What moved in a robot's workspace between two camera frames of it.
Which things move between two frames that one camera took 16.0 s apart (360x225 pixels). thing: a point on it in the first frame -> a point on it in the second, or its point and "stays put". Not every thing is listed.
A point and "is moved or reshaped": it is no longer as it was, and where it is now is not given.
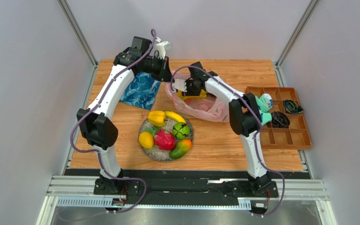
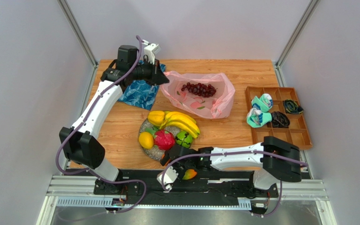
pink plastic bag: x=212 y=107 stays put
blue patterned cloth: x=142 y=92 stays put
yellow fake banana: x=204 y=94 -> x=182 y=121
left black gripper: x=165 y=74 -> x=157 y=77
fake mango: x=182 y=147 is moved or reshaped
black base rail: x=180 y=185 stays put
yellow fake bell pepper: x=157 y=118 stays put
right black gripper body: x=191 y=88 -> x=174 y=155
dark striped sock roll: x=291 y=107 stays put
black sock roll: x=280 y=120 stays put
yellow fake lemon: x=146 y=139 stays put
